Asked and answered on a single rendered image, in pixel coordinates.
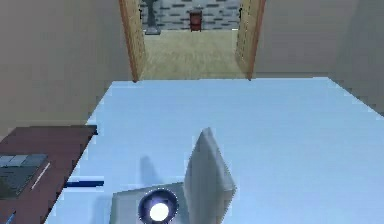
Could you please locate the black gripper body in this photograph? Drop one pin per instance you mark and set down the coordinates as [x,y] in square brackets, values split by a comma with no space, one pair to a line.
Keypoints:
[146,208]

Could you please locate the brown wooden side table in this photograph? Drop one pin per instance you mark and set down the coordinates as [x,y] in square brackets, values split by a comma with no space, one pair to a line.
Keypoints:
[63,150]

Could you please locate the light blue bed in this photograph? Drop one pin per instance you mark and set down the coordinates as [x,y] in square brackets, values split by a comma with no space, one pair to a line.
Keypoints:
[266,140]

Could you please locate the grey floor lamp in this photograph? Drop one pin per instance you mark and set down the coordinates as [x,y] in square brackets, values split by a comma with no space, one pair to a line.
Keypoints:
[152,16]

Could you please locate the red chair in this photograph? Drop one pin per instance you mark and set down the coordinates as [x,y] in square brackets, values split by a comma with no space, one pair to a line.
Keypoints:
[195,20]

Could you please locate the wooden door frame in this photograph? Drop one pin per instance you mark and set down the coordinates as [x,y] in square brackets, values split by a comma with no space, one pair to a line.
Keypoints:
[133,40]

